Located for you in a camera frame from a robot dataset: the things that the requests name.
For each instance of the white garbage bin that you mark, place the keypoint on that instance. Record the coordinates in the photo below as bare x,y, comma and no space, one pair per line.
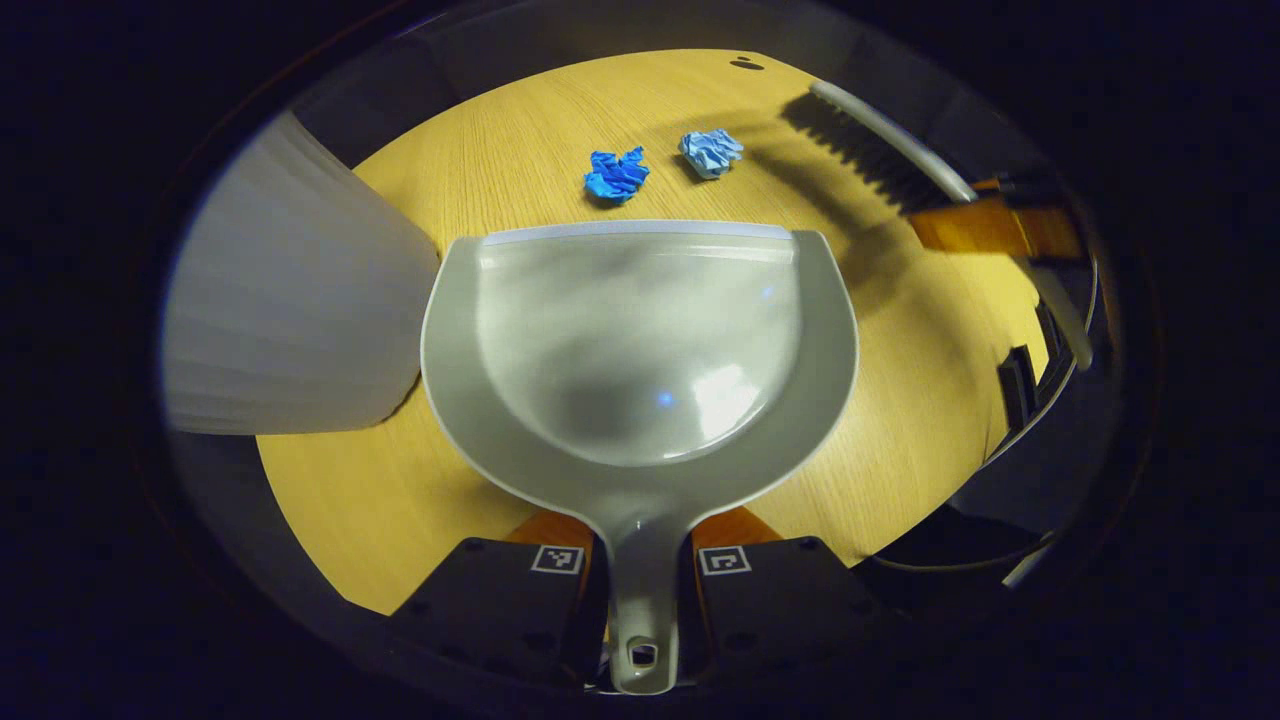
290,310

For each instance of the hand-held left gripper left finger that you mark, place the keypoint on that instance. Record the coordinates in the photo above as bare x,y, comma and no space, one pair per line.
500,600

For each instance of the light blue paper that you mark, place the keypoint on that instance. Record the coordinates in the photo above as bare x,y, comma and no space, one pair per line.
712,153

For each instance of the small white broom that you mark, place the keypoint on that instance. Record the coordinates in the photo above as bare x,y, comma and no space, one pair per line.
870,150

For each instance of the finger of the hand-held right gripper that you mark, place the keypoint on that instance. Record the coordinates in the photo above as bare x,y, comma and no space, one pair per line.
1020,188
980,228

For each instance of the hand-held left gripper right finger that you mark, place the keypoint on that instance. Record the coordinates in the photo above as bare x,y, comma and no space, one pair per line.
780,600

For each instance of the dark blue paper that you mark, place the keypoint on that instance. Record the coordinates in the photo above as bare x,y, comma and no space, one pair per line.
615,175

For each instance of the black desk grommet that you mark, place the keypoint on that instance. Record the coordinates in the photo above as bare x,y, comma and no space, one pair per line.
747,64

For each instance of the grey plastic dustpan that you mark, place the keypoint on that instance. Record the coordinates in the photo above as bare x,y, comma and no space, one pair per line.
640,340

